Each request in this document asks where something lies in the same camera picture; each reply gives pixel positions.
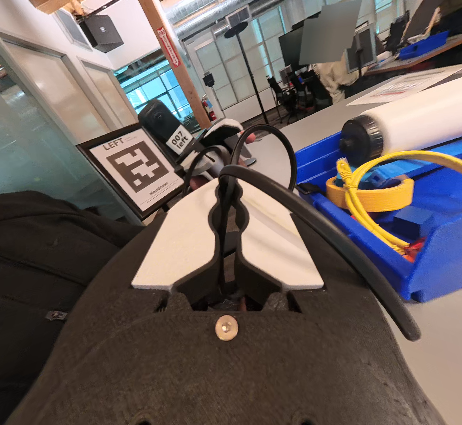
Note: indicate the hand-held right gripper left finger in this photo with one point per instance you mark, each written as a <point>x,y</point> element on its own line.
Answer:
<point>180,244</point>

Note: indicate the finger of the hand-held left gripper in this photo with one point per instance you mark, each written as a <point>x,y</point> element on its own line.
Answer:
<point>223,129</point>
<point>207,158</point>

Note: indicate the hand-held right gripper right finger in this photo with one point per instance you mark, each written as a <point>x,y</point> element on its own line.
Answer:
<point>274,248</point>

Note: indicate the blue plastic bin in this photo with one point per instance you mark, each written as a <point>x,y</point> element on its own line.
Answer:
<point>433,269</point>

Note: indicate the white bottle with black lid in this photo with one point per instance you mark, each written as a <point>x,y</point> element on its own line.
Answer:
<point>415,121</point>

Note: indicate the person's left forearm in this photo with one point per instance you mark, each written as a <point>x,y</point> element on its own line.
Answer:
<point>54,223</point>

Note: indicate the person's left hand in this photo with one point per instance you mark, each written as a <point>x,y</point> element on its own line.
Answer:
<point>200,182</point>

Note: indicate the red fire extinguisher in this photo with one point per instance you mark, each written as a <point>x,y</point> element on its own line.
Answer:
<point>208,109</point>

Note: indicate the black sensor on stand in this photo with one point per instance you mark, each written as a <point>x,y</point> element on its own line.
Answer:
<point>209,80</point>

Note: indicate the framed marker sign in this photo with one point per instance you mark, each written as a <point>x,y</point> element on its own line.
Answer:
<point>137,172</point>

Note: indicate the red sign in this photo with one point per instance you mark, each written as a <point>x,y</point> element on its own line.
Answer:
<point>168,47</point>

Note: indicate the black floor pole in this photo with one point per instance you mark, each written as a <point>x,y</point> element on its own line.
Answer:
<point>236,30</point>

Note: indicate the black television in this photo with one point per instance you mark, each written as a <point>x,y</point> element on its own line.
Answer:
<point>288,49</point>

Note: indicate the yellow tape roll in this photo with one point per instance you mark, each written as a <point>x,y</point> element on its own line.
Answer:
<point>379,199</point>

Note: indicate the red transparent cube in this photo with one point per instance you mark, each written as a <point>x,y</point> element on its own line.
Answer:
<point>413,251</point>

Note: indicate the blue block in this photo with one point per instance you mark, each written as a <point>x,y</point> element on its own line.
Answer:
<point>411,221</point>

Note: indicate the grey panel on stand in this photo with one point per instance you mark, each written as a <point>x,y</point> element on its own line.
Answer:
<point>366,49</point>

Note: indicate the person's black jacket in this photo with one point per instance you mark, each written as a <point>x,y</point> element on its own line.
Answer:
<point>36,324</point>

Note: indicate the printed paper sheet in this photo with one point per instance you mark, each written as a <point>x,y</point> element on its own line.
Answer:
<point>404,87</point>

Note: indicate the wooden desk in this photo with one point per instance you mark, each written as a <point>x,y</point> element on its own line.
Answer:
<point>415,64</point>

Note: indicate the small blue bin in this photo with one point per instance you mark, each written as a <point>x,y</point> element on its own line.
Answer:
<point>426,47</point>

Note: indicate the easel board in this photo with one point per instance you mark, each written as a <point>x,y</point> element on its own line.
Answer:
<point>422,17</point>

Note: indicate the black wall speaker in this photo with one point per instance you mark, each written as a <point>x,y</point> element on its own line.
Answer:
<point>103,33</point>

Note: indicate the wooden post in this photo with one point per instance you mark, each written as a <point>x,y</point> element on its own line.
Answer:
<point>153,10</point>

